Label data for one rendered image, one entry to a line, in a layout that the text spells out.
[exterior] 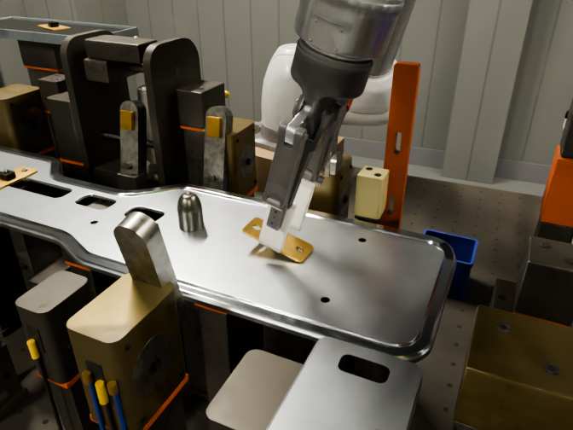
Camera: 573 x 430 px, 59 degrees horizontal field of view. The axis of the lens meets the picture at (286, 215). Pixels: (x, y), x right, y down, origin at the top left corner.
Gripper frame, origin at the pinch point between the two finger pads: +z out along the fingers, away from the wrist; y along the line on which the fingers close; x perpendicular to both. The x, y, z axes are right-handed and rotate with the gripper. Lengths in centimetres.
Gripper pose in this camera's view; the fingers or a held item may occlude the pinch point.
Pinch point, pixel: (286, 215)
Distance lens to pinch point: 59.2
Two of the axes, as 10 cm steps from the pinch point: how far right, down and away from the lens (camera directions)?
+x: 8.7, 4.4, -2.3
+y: -4.3, 4.5, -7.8
